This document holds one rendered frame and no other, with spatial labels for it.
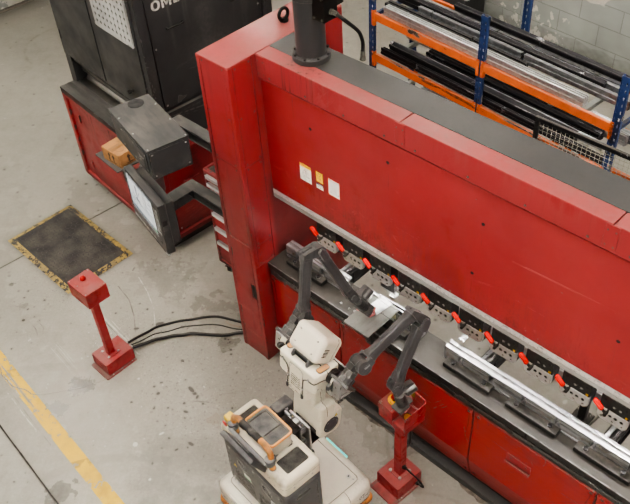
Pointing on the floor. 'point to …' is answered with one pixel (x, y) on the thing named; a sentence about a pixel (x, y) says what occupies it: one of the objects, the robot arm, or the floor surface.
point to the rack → (512, 85)
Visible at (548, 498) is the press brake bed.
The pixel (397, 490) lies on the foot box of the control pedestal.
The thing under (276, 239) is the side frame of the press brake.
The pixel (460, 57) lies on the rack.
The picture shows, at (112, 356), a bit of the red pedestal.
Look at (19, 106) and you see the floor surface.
